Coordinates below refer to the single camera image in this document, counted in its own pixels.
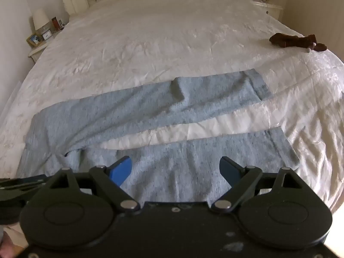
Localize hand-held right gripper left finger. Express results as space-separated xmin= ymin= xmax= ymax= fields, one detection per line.
xmin=47 ymin=156 xmax=140 ymax=212

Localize blue-grey pants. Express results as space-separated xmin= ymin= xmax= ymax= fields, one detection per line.
xmin=16 ymin=69 xmax=300 ymax=205

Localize brown plush toy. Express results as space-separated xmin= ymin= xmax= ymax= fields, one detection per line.
xmin=269 ymin=33 xmax=328 ymax=53

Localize gold picture frame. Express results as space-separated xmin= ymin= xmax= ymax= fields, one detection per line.
xmin=26 ymin=32 xmax=43 ymax=48

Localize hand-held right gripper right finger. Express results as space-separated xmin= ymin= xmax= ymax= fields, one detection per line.
xmin=211 ymin=156 xmax=305 ymax=212

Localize white shade table lamp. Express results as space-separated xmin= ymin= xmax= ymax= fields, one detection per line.
xmin=32 ymin=8 xmax=51 ymax=34

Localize white floral bedspread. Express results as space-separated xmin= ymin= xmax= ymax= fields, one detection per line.
xmin=0 ymin=0 xmax=344 ymax=215

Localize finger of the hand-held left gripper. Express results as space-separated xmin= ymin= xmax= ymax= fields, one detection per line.
xmin=0 ymin=175 xmax=51 ymax=195

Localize cream nightstand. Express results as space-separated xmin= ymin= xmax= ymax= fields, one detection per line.
xmin=28 ymin=28 xmax=66 ymax=64
xmin=250 ymin=0 xmax=284 ymax=21

